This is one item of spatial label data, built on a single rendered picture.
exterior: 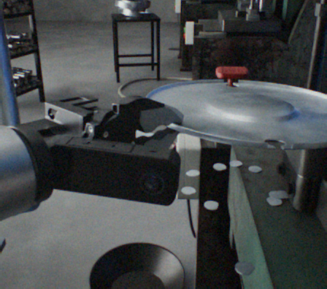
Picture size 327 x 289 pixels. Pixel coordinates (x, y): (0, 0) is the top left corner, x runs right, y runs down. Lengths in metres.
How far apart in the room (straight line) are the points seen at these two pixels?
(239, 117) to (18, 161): 0.28
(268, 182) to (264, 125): 0.20
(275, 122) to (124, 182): 0.23
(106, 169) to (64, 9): 7.15
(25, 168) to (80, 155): 0.05
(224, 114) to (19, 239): 1.26
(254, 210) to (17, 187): 0.38
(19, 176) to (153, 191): 0.11
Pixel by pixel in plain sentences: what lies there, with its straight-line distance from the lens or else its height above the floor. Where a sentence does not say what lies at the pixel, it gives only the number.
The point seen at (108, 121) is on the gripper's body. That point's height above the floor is 0.84.
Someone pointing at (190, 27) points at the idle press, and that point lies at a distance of 2.55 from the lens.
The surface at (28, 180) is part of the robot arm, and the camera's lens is 0.32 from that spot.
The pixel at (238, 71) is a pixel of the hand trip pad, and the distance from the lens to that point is 0.88.
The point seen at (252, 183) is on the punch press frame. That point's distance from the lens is 0.67.
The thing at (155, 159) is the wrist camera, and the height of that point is 0.83.
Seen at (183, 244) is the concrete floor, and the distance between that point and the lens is 1.54.
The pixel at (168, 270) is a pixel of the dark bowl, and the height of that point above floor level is 0.03.
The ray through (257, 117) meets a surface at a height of 0.80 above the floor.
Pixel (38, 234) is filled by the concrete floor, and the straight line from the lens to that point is 1.66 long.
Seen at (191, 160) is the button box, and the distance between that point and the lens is 0.83.
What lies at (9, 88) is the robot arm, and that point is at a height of 0.79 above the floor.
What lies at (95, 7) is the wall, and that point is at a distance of 7.33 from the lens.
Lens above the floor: 0.98
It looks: 22 degrees down
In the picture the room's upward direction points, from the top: straight up
